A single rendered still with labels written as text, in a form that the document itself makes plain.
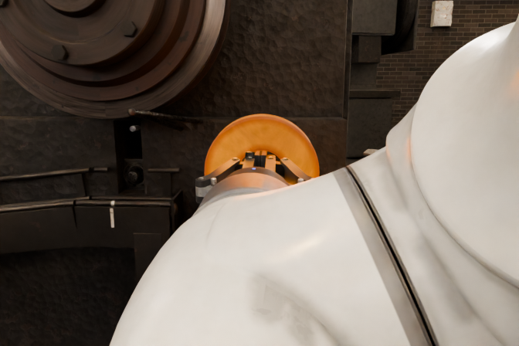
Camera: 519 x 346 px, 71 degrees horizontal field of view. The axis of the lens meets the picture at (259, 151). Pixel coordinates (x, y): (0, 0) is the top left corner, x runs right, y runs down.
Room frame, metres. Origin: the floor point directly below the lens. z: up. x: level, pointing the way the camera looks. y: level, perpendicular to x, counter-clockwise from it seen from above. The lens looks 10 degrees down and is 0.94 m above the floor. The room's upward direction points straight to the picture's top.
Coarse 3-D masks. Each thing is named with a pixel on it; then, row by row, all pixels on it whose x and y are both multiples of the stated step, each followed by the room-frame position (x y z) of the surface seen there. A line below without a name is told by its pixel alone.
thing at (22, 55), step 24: (168, 0) 0.65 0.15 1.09; (192, 0) 0.67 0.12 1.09; (0, 24) 0.68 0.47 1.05; (168, 24) 0.65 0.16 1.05; (192, 24) 0.67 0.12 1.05; (24, 48) 0.66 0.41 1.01; (144, 48) 0.65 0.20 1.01; (168, 48) 0.67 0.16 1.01; (48, 72) 0.68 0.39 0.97; (72, 72) 0.66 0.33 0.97; (96, 72) 0.66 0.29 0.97; (120, 72) 0.66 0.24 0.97; (144, 72) 0.67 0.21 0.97; (168, 72) 0.67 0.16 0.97; (72, 96) 0.68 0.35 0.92; (96, 96) 0.68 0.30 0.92; (120, 96) 0.68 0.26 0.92
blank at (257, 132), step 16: (224, 128) 0.49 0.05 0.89; (240, 128) 0.47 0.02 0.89; (256, 128) 0.47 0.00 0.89; (272, 128) 0.47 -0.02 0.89; (288, 128) 0.47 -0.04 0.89; (224, 144) 0.47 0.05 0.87; (240, 144) 0.47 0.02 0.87; (256, 144) 0.47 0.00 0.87; (272, 144) 0.47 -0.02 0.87; (288, 144) 0.47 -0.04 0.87; (304, 144) 0.47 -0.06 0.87; (208, 160) 0.47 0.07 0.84; (224, 160) 0.47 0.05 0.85; (240, 160) 0.47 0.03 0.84; (304, 160) 0.47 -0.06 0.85
